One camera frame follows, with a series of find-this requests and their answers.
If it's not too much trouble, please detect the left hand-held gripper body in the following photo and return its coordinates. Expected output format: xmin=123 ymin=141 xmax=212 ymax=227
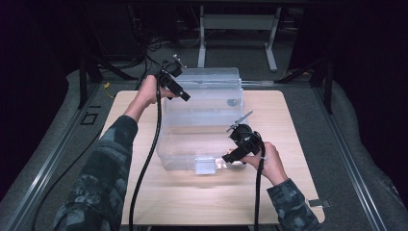
xmin=158 ymin=54 xmax=188 ymax=91

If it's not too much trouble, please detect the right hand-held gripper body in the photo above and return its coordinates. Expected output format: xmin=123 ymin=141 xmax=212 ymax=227
xmin=225 ymin=110 xmax=267 ymax=157

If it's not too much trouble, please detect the clear plastic tiered storage box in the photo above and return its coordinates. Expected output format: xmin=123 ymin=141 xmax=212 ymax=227
xmin=156 ymin=66 xmax=246 ymax=176

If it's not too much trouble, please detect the person's left hand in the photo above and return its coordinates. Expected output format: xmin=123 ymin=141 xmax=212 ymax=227
xmin=122 ymin=74 xmax=181 ymax=122

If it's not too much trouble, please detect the person's right hand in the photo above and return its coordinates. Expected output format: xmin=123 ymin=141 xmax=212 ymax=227
xmin=240 ymin=141 xmax=289 ymax=187

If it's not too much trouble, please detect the black metal stand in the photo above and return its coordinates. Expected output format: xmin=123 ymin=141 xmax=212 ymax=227
xmin=309 ymin=57 xmax=335 ymax=115
xmin=77 ymin=57 xmax=104 ymax=110

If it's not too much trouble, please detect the grey tape strip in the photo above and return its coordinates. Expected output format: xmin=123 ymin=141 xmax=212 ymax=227
xmin=307 ymin=198 xmax=331 ymax=209

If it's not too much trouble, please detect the bundle of black floor cables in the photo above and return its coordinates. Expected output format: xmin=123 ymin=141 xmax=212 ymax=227
xmin=127 ymin=4 xmax=171 ymax=70

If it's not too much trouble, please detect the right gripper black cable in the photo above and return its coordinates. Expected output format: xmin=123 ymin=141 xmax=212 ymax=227
xmin=253 ymin=134 xmax=268 ymax=231

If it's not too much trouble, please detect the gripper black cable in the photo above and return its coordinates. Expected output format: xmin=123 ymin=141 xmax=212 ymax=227
xmin=128 ymin=62 xmax=166 ymax=231
xmin=253 ymin=134 xmax=268 ymax=231

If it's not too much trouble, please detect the short aluminium rail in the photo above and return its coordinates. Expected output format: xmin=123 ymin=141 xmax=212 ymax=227
xmin=240 ymin=79 xmax=277 ymax=89

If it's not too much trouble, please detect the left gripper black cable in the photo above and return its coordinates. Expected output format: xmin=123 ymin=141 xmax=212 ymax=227
xmin=128 ymin=62 xmax=166 ymax=231

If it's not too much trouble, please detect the grey metal desk frame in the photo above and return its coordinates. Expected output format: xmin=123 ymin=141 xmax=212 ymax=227
xmin=196 ymin=5 xmax=283 ymax=72

